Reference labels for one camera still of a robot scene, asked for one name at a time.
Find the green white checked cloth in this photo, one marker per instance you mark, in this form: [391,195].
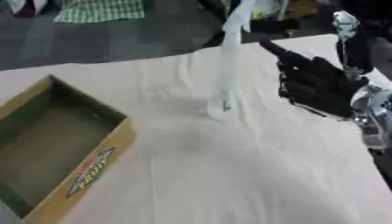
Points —
[99,10]

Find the tan cardboard box green inside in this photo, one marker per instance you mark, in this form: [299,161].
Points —
[56,151]

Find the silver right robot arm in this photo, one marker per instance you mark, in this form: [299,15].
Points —
[376,113]

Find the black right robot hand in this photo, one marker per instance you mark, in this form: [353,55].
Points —
[316,84]

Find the tall white plastic bottle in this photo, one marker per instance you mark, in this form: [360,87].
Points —
[227,67]

